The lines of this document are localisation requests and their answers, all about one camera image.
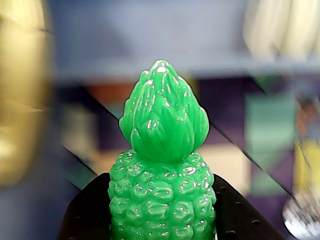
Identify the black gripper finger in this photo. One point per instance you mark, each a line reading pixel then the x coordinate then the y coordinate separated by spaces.
pixel 240 217
pixel 87 212

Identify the green toy pineapple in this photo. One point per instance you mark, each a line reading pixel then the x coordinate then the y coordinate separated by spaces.
pixel 162 175

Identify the blue toy kitchen cabinet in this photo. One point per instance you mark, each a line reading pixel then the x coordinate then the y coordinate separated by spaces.
pixel 150 32

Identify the shiny metal cup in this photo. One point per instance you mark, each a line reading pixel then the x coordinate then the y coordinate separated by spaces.
pixel 302 217

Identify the yellow toy fruit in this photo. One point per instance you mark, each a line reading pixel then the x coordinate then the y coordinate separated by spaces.
pixel 20 100

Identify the cream toy bananas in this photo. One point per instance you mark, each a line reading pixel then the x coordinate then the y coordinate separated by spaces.
pixel 280 27

